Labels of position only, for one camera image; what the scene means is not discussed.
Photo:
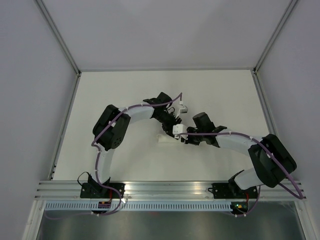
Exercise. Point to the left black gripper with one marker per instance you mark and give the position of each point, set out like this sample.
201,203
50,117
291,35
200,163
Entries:
168,128

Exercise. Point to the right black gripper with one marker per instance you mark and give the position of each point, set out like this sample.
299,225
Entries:
189,141

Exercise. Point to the white cloth napkin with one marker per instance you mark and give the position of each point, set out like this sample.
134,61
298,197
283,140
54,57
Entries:
166,139

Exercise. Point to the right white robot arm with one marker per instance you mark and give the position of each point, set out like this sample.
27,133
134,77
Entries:
272,163

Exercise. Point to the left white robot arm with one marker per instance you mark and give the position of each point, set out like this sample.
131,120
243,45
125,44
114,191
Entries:
109,132

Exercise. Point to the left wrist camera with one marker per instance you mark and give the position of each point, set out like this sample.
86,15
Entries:
182,109

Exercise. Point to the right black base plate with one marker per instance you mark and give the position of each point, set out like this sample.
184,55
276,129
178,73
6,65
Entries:
223,190

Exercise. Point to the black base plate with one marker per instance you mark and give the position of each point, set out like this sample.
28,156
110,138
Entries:
89,192
223,190

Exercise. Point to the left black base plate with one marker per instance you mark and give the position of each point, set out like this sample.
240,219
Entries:
89,192

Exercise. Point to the aluminium front rail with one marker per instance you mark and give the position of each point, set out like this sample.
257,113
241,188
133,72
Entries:
152,191

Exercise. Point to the white slotted cable duct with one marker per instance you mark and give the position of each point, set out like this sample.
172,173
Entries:
207,206

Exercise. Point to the right aluminium frame post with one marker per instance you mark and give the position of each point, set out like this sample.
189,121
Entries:
275,34

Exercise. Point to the aluminium frame post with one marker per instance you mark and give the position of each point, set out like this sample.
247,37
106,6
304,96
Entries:
57,35
275,34

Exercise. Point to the left aluminium frame post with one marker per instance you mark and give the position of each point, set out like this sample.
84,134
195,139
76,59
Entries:
57,35

